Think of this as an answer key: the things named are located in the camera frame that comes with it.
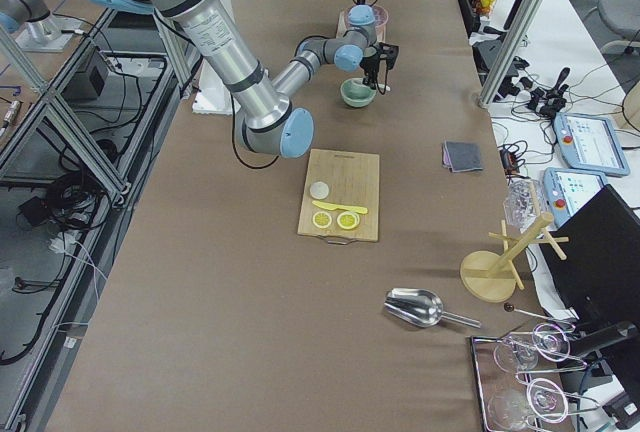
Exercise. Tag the white steamed bun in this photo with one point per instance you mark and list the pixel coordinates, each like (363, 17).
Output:
(319, 190)

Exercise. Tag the teach pendant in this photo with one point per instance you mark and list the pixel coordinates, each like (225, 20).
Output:
(589, 142)
(567, 190)

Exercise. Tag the pink bowl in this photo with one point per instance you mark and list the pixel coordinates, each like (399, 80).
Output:
(381, 18)

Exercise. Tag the bamboo cutting board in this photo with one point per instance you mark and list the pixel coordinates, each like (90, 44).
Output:
(353, 179)

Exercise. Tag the teach pendant lower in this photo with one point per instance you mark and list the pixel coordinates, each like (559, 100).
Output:
(567, 190)

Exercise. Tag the stacked lemon slices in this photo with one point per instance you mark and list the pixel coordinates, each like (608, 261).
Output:
(322, 220)

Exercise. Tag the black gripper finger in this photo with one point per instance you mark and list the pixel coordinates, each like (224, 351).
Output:
(368, 80)
(374, 80)

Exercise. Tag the single lemon slice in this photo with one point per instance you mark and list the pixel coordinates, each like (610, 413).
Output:
(348, 220)

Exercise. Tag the mint green bowl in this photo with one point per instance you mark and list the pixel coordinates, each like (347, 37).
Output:
(356, 94)

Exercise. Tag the grey folded cloth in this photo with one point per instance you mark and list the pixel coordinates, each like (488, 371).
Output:
(461, 156)

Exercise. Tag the clear glass dish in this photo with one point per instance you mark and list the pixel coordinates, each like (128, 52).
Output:
(524, 202)

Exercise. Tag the teach pendant upper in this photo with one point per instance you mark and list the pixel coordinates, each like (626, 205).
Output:
(589, 142)

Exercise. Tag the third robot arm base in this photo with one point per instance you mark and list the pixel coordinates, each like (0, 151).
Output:
(43, 29)

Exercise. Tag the black monitor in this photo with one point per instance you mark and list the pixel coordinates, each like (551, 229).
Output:
(599, 279)

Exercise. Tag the black glass rack tray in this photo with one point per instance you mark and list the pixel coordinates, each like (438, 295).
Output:
(487, 372)

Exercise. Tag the wine glass far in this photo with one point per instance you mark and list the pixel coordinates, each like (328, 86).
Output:
(541, 350)

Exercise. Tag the wine glass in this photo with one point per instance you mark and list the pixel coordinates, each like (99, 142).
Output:
(541, 350)
(526, 403)

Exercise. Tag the aluminium frame post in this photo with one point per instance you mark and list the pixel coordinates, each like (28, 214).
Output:
(514, 36)

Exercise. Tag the wooden mug tree stand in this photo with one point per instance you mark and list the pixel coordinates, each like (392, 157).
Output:
(493, 277)

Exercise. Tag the wine glass near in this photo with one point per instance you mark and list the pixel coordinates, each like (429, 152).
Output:
(526, 403)

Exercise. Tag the yellow plastic knife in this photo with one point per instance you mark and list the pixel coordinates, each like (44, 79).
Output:
(328, 206)

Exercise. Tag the metal ice scoop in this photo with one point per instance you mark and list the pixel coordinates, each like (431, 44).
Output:
(422, 308)

